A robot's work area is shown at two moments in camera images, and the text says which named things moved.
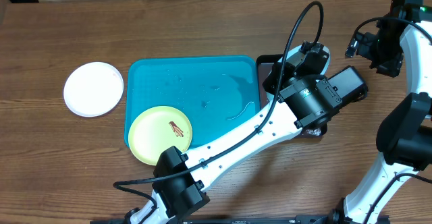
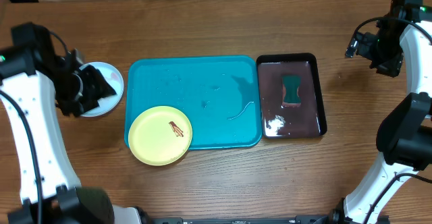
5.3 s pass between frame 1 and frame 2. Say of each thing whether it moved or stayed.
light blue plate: moved
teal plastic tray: stayed
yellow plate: stayed
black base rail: stayed
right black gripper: stayed
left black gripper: moved
